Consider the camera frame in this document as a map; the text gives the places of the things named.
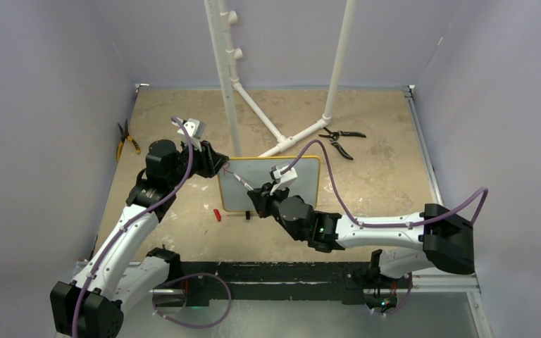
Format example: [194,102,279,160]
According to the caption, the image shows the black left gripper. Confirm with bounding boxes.
[167,137,228,187]

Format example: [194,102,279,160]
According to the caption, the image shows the white red whiteboard marker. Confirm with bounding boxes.
[232,173,254,191]

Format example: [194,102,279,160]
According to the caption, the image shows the yellow framed whiteboard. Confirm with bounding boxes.
[217,156,321,212]

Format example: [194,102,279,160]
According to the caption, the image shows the red marker cap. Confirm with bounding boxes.
[213,209,222,222]

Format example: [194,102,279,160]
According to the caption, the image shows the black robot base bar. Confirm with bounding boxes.
[147,248,412,308]

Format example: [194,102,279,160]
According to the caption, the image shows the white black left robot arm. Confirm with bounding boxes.
[50,139,229,337]

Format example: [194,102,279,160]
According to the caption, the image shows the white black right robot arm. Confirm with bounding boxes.
[247,183,475,287]

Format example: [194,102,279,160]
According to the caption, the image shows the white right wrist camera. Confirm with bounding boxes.
[270,166,297,195]

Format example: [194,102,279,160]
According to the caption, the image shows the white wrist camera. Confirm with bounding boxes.
[270,166,297,195]
[173,118,206,151]

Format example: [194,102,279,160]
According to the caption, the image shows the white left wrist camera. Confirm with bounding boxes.
[173,118,206,151]

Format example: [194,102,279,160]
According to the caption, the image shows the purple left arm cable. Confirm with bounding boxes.
[70,116,195,338]

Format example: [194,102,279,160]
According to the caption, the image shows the black grey wire stripper pliers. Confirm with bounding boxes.
[318,127,367,161]

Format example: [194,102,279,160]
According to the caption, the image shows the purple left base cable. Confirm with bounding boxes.
[151,273,232,330]

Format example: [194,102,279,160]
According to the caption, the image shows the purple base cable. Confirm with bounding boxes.
[151,273,232,330]
[368,275,413,319]

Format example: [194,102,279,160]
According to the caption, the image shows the metal corner bracket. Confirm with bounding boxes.
[135,83,150,96]
[401,84,415,99]

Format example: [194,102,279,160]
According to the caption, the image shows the white PVC pipe frame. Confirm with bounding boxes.
[204,1,357,157]

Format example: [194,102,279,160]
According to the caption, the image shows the right metal corner bracket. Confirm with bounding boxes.
[401,84,415,99]

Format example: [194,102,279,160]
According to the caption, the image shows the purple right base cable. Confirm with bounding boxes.
[368,275,413,319]

